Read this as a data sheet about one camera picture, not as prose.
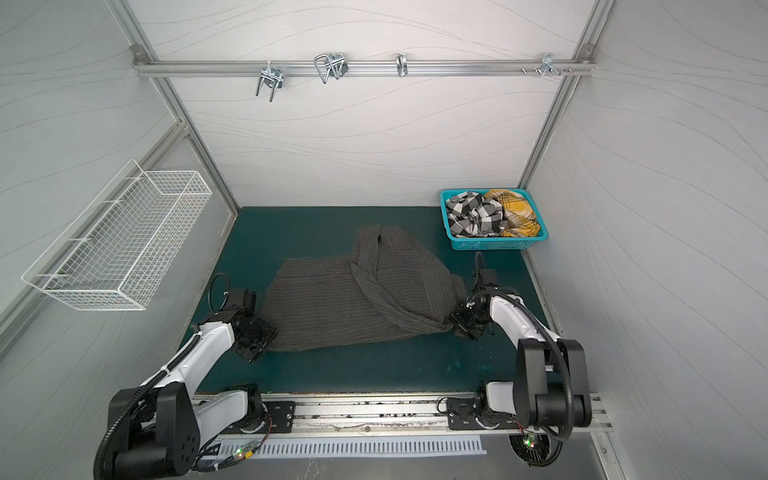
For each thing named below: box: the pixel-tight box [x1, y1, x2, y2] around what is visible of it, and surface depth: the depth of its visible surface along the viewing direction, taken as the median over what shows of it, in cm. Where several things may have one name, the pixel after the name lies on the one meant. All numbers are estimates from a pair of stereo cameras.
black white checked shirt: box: [446, 191, 507, 238], surface depth 107 cm
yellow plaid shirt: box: [485, 189, 540, 237], surface depth 106 cm
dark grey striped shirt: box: [268, 224, 467, 352], surface depth 97 cm
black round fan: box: [508, 434, 551, 463], surface depth 74 cm
